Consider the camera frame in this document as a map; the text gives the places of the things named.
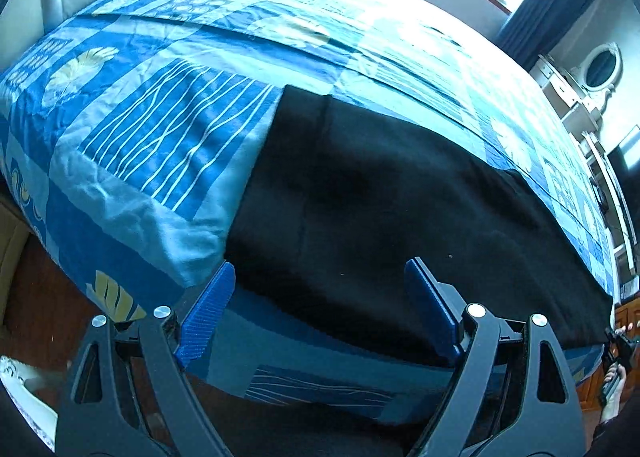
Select black pants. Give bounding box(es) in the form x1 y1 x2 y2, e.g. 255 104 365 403
224 84 615 368

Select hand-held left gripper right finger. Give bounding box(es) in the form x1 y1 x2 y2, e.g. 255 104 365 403
403 258 587 457

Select white television stand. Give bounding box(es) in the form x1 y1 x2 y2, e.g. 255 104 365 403
580 131 632 285

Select blue patterned bedspread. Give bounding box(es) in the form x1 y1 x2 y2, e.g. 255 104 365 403
0 0 617 427

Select white dressing table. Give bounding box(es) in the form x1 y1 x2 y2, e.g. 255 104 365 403
529 54 608 138

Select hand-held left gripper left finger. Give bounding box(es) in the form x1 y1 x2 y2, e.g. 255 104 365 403
54 261 237 457

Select white cloth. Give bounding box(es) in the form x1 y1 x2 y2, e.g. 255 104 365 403
0 354 59 452

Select dark blue curtain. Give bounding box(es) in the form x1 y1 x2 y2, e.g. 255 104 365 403
494 0 609 72

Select brown wooden cabinet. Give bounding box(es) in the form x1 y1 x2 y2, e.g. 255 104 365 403
574 301 640 414

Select black flat television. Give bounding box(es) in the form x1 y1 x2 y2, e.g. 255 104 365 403
606 124 640 193

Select oval mirror white frame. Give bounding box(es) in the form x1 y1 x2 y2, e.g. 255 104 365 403
570 42 625 110

